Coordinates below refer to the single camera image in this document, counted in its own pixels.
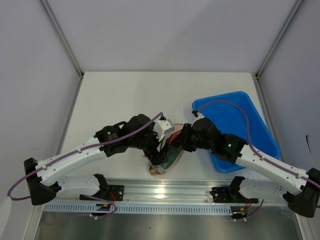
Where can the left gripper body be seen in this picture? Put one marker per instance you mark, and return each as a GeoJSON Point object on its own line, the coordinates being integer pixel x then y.
{"type": "Point", "coordinates": [149, 144]}

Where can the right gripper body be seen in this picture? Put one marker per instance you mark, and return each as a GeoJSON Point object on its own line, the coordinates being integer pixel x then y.
{"type": "Point", "coordinates": [198, 144]}

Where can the green cucumber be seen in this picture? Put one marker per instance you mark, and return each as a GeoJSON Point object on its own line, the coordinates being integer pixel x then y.
{"type": "Point", "coordinates": [173, 156]}

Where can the clear zip top bag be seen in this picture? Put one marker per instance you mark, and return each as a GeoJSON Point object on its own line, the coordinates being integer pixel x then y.
{"type": "Point", "coordinates": [164, 155]}

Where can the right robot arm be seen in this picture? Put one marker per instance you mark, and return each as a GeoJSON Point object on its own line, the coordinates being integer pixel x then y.
{"type": "Point", "coordinates": [302, 187]}

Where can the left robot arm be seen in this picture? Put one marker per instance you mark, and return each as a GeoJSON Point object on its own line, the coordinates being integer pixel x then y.
{"type": "Point", "coordinates": [49, 179]}

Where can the blue plastic tray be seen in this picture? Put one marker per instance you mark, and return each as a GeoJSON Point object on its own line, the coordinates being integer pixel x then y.
{"type": "Point", "coordinates": [233, 113]}

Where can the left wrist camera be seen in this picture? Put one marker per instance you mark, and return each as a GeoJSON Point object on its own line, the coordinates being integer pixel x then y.
{"type": "Point", "coordinates": [163, 128]}

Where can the aluminium mounting rail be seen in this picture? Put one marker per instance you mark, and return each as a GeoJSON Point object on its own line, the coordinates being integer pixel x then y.
{"type": "Point", "coordinates": [166, 191]}

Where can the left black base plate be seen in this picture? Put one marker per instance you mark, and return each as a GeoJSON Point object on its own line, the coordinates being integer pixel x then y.
{"type": "Point", "coordinates": [116, 192]}

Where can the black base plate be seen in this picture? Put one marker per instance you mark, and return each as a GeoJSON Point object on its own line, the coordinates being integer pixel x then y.
{"type": "Point", "coordinates": [224, 194]}
{"type": "Point", "coordinates": [116, 192]}

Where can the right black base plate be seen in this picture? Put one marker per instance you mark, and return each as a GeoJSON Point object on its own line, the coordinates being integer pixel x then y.
{"type": "Point", "coordinates": [224, 194]}

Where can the white slotted cable duct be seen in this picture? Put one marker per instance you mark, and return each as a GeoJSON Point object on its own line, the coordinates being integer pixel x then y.
{"type": "Point", "coordinates": [99, 208]}

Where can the right aluminium frame post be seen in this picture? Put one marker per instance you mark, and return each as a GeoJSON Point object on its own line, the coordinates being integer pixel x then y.
{"type": "Point", "coordinates": [283, 31]}

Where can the aluminium frame post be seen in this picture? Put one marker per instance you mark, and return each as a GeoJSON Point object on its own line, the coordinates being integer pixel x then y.
{"type": "Point", "coordinates": [55, 25]}
{"type": "Point", "coordinates": [283, 31]}

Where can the left aluminium frame post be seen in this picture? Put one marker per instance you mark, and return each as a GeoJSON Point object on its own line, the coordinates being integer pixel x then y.
{"type": "Point", "coordinates": [55, 25]}

